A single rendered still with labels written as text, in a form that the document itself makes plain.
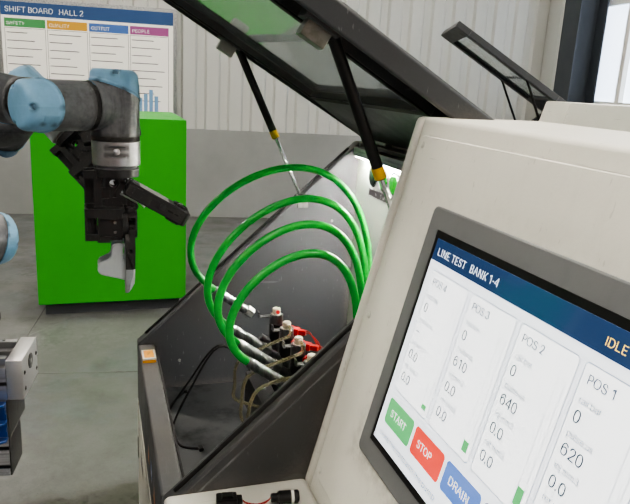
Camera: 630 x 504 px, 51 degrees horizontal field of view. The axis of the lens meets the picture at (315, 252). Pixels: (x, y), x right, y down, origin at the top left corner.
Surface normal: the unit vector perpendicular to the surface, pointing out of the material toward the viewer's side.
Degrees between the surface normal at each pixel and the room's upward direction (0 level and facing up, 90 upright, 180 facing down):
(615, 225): 76
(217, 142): 90
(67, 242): 90
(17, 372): 90
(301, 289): 90
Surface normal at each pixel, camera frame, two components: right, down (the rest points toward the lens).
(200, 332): 0.30, 0.25
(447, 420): -0.91, -0.21
